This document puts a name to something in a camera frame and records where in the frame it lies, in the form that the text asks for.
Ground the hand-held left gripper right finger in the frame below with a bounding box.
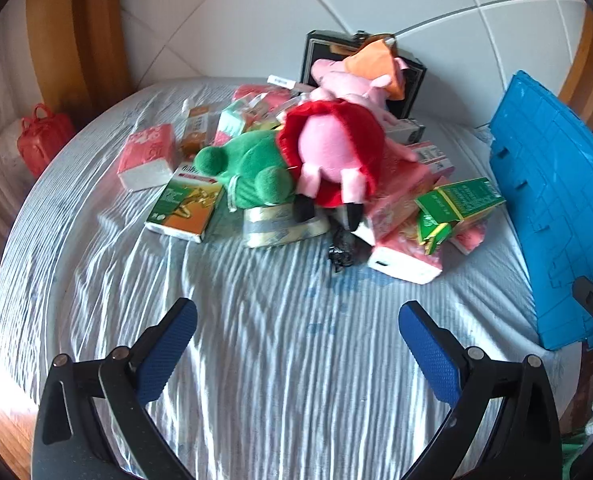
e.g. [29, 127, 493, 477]
[398, 300, 562, 480]

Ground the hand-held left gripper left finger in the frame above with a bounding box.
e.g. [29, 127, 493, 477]
[32, 297, 198, 480]

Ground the blue plastic bin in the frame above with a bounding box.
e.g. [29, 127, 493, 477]
[489, 71, 593, 351]

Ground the green yellow medicine box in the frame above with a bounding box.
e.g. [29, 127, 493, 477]
[145, 162, 227, 243]

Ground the tape roll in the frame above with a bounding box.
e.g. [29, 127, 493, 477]
[243, 204, 330, 249]

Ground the pink pig plush red dress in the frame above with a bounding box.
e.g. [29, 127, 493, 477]
[276, 100, 420, 233]

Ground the desktop with pale striped cloth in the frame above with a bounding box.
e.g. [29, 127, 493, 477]
[0, 77, 585, 480]

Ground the small pink pack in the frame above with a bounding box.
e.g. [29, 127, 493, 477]
[451, 220, 487, 256]

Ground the black crumpled plastic bag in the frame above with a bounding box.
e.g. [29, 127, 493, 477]
[328, 227, 372, 273]

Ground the green mesh cloth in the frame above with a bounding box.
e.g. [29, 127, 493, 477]
[561, 425, 593, 480]

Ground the open green carton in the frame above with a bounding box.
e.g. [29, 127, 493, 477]
[415, 177, 506, 256]

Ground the large pink box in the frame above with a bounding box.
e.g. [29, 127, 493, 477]
[364, 160, 452, 241]

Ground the green frog plush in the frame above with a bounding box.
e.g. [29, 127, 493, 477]
[193, 130, 297, 211]

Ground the white box with black end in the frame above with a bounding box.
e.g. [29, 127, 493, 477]
[387, 119, 426, 145]

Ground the orange white tube box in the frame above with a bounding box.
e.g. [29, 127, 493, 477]
[179, 105, 217, 158]

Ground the red handbag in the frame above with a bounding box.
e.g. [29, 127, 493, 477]
[17, 104, 74, 176]

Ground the flat pink pack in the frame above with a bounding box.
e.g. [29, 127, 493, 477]
[234, 84, 292, 111]

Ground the pink pig plush orange dress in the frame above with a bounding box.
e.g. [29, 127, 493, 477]
[311, 40, 407, 111]

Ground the black cardboard box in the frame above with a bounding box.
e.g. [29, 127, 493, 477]
[301, 30, 427, 118]

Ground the brown leather strap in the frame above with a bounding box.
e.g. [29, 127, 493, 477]
[351, 31, 397, 48]

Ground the wooden door frame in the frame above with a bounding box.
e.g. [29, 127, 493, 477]
[26, 0, 132, 108]

